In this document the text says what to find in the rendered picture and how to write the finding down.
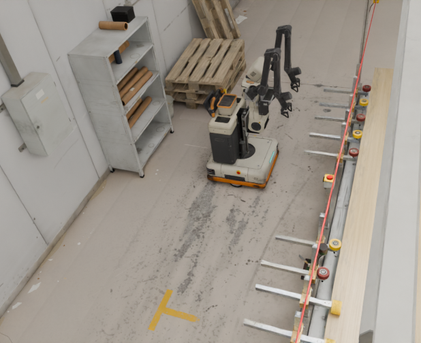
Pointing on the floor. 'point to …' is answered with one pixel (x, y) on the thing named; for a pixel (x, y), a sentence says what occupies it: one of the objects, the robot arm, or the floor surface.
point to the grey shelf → (83, 58)
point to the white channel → (402, 194)
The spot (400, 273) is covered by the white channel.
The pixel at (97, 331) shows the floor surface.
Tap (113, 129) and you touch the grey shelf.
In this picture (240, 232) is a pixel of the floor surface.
